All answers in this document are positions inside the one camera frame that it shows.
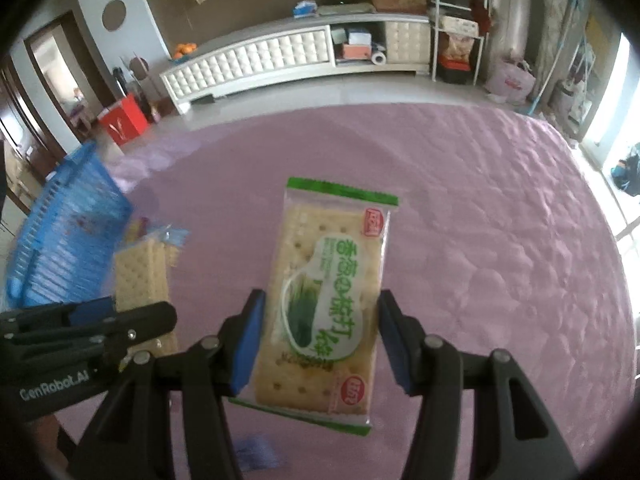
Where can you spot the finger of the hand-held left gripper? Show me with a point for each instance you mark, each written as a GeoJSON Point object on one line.
{"type": "Point", "coordinates": [92, 312]}
{"type": "Point", "coordinates": [150, 320]}

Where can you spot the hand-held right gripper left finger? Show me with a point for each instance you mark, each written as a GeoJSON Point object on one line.
{"type": "Point", "coordinates": [246, 342]}

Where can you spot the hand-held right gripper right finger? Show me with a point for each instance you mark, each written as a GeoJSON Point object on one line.
{"type": "Point", "coordinates": [395, 345]}

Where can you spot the blue cracker packet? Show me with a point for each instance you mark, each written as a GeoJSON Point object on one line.
{"type": "Point", "coordinates": [140, 275]}

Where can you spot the blue plastic basket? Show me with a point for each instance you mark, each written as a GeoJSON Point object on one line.
{"type": "Point", "coordinates": [65, 230]}

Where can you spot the green cracker packet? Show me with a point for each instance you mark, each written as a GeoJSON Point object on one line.
{"type": "Point", "coordinates": [325, 240]}

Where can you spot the pink quilted table cover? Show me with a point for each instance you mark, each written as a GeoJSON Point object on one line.
{"type": "Point", "coordinates": [500, 235]}

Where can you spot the red gift bag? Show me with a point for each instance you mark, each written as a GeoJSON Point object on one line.
{"type": "Point", "coordinates": [125, 120]}

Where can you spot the brown wooden door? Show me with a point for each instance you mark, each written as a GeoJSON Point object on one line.
{"type": "Point", "coordinates": [22, 125]}

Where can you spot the broom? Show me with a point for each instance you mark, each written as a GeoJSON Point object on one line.
{"type": "Point", "coordinates": [145, 100]}

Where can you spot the pile of oranges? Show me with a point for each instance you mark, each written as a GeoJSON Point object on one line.
{"type": "Point", "coordinates": [184, 51]}

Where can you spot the blue mop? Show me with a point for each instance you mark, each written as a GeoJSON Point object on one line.
{"type": "Point", "coordinates": [535, 106]}

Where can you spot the white TV cabinet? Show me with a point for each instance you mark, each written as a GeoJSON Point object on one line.
{"type": "Point", "coordinates": [250, 60]}

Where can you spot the paper towel roll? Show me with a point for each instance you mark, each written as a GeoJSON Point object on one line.
{"type": "Point", "coordinates": [379, 57]}

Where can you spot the pink shopping bag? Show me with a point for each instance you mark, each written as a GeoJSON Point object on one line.
{"type": "Point", "coordinates": [512, 80]}

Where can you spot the orange box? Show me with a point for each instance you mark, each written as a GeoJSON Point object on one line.
{"type": "Point", "coordinates": [357, 51]}

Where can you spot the blue tissue box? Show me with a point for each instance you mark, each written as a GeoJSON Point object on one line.
{"type": "Point", "coordinates": [305, 8]}

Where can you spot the white metal rack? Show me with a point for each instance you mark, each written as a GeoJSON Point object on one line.
{"type": "Point", "coordinates": [452, 7]}

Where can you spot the silver column air conditioner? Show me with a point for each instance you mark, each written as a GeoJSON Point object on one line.
{"type": "Point", "coordinates": [515, 10]}

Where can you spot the beige curtain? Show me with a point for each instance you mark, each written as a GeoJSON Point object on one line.
{"type": "Point", "coordinates": [560, 10]}

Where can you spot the brown round wall decor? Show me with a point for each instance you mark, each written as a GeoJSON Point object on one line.
{"type": "Point", "coordinates": [114, 14]}

